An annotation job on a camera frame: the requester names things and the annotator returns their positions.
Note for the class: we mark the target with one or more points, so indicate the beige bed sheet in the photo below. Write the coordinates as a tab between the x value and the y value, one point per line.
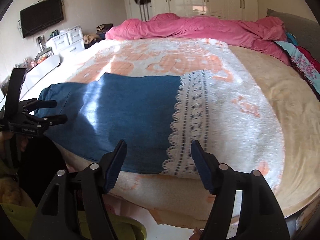
297	110

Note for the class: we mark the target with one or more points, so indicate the pink duvet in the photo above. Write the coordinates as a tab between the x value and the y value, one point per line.
260	35

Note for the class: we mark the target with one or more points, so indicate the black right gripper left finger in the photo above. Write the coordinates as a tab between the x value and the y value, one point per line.
57	216

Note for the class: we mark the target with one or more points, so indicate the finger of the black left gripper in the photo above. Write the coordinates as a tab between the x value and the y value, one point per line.
41	104
51	121

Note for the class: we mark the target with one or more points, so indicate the white curved dresser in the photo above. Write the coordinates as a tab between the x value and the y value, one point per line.
35	81

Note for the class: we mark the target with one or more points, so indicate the grey padded headboard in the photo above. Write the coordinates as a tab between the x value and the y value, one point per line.
307	32

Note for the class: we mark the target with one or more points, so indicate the orange white plaid blanket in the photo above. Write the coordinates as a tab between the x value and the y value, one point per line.
246	133

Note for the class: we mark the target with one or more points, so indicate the black wall television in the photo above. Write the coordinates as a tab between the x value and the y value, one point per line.
40	16

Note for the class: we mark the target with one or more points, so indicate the blue denim pants lace hem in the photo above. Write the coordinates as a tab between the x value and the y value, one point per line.
157	116

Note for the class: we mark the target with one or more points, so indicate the pile of folded clothes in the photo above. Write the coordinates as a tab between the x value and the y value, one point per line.
101	30

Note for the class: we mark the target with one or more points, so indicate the white drawer chest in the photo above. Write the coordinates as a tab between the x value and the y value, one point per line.
68	41

